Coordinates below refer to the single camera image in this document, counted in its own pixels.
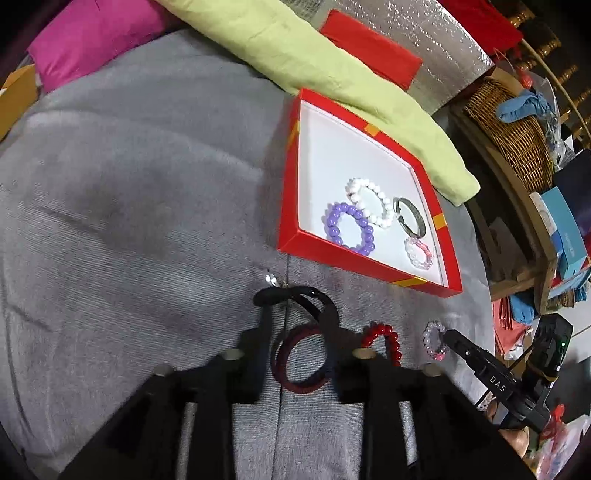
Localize blue cardboard box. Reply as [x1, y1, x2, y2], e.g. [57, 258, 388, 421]
[540, 187, 591, 278]

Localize red jewelry box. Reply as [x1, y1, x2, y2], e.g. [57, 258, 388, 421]
[277, 88, 463, 300]

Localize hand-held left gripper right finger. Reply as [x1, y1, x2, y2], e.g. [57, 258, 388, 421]
[318, 300, 539, 480]

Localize light green pillow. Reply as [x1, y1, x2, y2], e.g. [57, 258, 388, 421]
[154, 0, 481, 207]

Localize wooden chair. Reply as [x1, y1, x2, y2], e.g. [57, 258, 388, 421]
[505, 7, 591, 151]

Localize person's right hand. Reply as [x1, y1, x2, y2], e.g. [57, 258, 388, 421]
[498, 425, 531, 459]

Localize plastic bag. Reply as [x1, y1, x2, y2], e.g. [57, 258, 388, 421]
[531, 404, 591, 480]

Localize wooden shelf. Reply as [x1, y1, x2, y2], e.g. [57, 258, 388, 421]
[450, 99, 561, 315]

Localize red bead bracelet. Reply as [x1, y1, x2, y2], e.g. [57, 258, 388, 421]
[360, 323, 402, 368]

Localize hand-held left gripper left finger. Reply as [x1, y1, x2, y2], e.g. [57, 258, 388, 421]
[58, 300, 278, 480]

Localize small pink white bead bracelet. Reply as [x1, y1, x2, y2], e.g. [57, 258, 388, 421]
[422, 322, 450, 361]

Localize red cloth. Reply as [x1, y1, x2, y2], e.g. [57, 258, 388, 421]
[436, 0, 525, 49]

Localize silver foil mat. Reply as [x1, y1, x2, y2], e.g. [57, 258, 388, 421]
[295, 0, 492, 116]

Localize silver bangle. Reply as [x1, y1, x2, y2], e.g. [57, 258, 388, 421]
[393, 197, 428, 236]

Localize blue cloth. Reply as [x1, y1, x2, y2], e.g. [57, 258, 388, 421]
[496, 89, 552, 123]

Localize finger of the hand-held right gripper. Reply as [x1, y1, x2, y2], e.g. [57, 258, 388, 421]
[442, 329, 522, 411]

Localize black hair tie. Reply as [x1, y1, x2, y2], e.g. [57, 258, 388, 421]
[253, 272, 341, 337]

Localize purple bead bracelet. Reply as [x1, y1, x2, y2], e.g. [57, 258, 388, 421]
[325, 202, 376, 256]

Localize red cushion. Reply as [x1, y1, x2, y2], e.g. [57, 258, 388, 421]
[320, 10, 423, 92]

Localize dark red hair tie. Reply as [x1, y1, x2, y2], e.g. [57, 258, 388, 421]
[270, 323, 340, 393]

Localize orange box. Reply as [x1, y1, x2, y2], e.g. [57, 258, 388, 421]
[0, 65, 40, 141]

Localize clear pink bead bracelet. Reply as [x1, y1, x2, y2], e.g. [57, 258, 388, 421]
[404, 237, 435, 271]

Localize wicker basket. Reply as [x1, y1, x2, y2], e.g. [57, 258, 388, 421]
[464, 76, 557, 195]

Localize magenta pillow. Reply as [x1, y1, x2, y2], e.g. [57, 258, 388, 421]
[28, 0, 185, 90]

